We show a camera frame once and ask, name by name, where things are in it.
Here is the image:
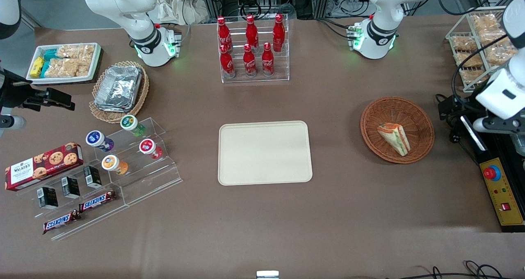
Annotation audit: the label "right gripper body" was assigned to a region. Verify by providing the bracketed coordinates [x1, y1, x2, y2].
[0, 77, 48, 110]

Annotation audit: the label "triangle sandwich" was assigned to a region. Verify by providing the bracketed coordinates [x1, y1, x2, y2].
[377, 122, 411, 157]

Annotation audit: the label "brown wicker basket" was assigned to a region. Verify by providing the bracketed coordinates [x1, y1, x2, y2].
[360, 96, 435, 165]

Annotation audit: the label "white rectangular snack tray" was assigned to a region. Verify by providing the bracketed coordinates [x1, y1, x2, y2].
[26, 42, 103, 85]

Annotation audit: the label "light oval wicker basket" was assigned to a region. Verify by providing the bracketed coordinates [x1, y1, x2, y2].
[89, 61, 150, 124]

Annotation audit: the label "beige plastic tray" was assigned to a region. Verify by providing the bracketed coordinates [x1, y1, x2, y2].
[218, 120, 313, 186]

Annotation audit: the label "clear rice cracker bag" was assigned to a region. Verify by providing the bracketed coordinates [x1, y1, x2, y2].
[44, 58, 91, 79]
[57, 44, 96, 60]

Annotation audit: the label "yellow snack pack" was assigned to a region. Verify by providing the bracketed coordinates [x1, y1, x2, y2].
[30, 57, 45, 79]

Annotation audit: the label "bagged fried snack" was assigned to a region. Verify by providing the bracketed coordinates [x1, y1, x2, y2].
[479, 29, 511, 47]
[460, 68, 489, 85]
[451, 35, 479, 52]
[486, 45, 518, 66]
[471, 14, 501, 31]
[456, 51, 484, 69]

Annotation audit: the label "purple lidded cup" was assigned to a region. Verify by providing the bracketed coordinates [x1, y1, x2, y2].
[85, 130, 115, 152]

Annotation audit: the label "black appliance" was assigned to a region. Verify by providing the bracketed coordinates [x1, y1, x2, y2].
[459, 107, 525, 233]

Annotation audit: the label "stack of foil trays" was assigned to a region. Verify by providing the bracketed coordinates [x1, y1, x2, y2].
[94, 65, 143, 113]

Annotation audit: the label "red Walkers cookie box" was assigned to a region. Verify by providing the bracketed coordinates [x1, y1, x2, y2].
[5, 142, 84, 192]

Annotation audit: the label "green lidded cup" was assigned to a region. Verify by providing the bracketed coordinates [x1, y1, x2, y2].
[120, 114, 147, 137]

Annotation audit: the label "orange lidded cup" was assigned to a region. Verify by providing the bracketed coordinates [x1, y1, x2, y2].
[101, 154, 129, 176]

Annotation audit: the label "small black box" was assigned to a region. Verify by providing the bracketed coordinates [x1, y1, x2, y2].
[37, 186, 59, 210]
[61, 176, 81, 199]
[83, 165, 103, 189]

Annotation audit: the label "yellow emergency stop box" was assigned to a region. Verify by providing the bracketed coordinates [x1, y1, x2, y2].
[479, 158, 525, 227]

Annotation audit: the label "red lidded cup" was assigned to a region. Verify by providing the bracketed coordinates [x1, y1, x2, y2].
[139, 138, 163, 160]

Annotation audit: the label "Snickers bar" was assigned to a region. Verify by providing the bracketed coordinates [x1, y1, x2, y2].
[79, 190, 118, 213]
[43, 210, 82, 235]

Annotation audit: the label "clear acrylic stepped riser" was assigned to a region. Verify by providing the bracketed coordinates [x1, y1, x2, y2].
[96, 117, 183, 208]
[16, 164, 128, 242]

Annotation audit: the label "crumpled white plastic bag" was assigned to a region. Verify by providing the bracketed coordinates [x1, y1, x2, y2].
[148, 0, 210, 25]

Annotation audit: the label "clear acrylic bottle rack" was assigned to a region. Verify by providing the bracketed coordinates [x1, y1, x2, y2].
[216, 13, 290, 84]

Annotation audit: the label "red cola bottle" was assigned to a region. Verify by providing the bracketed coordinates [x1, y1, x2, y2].
[217, 16, 233, 53]
[272, 14, 286, 53]
[219, 44, 236, 79]
[261, 42, 275, 77]
[245, 15, 260, 50]
[242, 43, 258, 78]

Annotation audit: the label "black power cable with plug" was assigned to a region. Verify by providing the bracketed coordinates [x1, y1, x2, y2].
[436, 94, 481, 165]

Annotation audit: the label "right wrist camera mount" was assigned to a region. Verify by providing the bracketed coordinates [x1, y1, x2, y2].
[0, 107, 26, 131]

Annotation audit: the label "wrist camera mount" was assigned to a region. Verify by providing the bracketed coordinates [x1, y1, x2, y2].
[472, 114, 525, 148]
[0, 107, 26, 131]

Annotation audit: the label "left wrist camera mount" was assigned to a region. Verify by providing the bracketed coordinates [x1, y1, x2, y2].
[472, 114, 525, 148]

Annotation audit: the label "white wire rack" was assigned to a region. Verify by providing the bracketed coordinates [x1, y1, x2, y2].
[445, 6, 525, 93]

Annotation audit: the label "black base cables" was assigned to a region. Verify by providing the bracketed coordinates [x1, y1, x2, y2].
[316, 18, 355, 40]

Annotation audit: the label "black floor cables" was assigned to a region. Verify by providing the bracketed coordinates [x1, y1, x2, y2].
[386, 261, 525, 279]

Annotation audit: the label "aluminium frame equipment rack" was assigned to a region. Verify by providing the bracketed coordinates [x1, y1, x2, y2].
[198, 0, 370, 21]

